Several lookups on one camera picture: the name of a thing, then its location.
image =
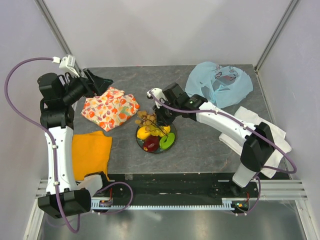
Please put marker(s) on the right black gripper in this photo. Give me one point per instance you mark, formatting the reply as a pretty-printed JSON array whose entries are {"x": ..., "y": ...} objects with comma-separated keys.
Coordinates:
[{"x": 161, "y": 119}]

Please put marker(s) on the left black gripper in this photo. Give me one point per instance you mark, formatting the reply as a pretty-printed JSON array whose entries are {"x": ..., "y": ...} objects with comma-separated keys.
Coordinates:
[{"x": 96, "y": 86}]

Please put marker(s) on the fake brown grape bunch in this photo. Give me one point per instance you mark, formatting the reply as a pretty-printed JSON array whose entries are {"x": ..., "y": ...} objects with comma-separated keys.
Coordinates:
[{"x": 146, "y": 119}]

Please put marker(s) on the fake green kiwi slice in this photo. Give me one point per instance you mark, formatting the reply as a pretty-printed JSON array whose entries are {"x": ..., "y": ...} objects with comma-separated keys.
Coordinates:
[{"x": 167, "y": 141}]

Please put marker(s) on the yellow fake lemon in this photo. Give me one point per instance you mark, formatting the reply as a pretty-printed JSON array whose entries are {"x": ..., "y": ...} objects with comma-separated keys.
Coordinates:
[{"x": 143, "y": 133}]

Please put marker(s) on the fake red mango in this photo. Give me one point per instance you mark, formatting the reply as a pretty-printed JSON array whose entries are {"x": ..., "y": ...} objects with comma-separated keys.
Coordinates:
[{"x": 151, "y": 144}]

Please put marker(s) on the light blue plastic bag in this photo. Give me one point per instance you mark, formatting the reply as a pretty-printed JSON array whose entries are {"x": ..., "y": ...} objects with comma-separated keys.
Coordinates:
[{"x": 222, "y": 86}]

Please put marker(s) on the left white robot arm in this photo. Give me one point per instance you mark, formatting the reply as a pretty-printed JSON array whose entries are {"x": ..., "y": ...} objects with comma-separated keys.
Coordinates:
[{"x": 63, "y": 196}]

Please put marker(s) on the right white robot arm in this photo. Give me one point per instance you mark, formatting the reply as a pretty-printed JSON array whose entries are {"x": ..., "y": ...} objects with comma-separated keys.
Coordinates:
[{"x": 256, "y": 140}]

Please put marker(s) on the floral orange cloth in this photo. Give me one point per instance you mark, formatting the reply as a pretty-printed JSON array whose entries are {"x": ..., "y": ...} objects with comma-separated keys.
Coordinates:
[{"x": 110, "y": 110}]

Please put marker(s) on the blue ceramic plate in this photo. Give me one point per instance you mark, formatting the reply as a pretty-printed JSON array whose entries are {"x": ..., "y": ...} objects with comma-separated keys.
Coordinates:
[{"x": 159, "y": 150}]

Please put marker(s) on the white towel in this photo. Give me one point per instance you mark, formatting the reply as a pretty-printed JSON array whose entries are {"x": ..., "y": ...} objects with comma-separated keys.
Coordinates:
[{"x": 277, "y": 133}]

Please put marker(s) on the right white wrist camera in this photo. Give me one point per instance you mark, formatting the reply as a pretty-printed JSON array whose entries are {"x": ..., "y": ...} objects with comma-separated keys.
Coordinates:
[{"x": 157, "y": 93}]

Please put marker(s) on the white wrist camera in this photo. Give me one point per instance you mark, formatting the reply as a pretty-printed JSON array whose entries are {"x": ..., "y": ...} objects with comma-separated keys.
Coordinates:
[
  {"x": 67, "y": 64},
  {"x": 157, "y": 93}
]

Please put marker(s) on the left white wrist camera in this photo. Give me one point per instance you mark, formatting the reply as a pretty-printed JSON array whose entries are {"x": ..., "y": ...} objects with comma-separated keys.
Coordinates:
[{"x": 67, "y": 64}]

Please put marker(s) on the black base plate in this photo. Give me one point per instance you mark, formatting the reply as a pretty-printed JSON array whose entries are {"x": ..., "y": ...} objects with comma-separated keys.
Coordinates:
[{"x": 216, "y": 185}]

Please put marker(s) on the light blue cable duct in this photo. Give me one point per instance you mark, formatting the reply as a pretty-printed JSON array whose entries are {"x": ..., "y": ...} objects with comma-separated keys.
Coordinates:
[{"x": 227, "y": 205}]

